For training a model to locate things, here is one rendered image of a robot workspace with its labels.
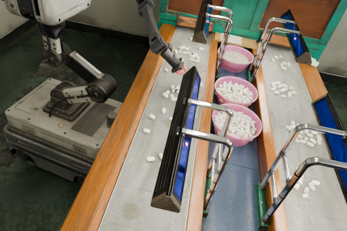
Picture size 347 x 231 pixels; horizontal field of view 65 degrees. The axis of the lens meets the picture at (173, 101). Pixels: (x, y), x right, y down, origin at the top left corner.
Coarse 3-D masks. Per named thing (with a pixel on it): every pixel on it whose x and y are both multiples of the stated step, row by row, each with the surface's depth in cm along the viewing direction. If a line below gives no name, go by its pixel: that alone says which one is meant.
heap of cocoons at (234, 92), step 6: (222, 84) 174; (228, 84) 172; (234, 84) 174; (222, 90) 167; (228, 90) 167; (234, 90) 168; (240, 90) 169; (246, 90) 171; (228, 96) 163; (234, 96) 164; (240, 96) 167; (246, 96) 166; (252, 96) 168; (240, 102) 160; (246, 102) 162
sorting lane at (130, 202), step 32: (192, 32) 223; (192, 64) 185; (160, 96) 154; (160, 128) 135; (128, 160) 118; (160, 160) 120; (192, 160) 123; (128, 192) 107; (128, 224) 97; (160, 224) 99
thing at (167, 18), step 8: (160, 16) 222; (168, 16) 221; (176, 16) 220; (160, 24) 227; (216, 24) 218; (232, 32) 220; (240, 32) 219; (248, 32) 218; (256, 32) 217; (256, 40) 221; (280, 48) 222; (288, 48) 224; (312, 48) 218; (320, 48) 217; (312, 56) 222; (320, 56) 221
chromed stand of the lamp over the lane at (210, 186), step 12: (216, 108) 95; (228, 108) 95; (228, 120) 97; (192, 132) 83; (216, 144) 107; (228, 144) 83; (216, 156) 110; (228, 156) 87; (216, 180) 95; (204, 192) 114; (204, 204) 107; (204, 216) 109
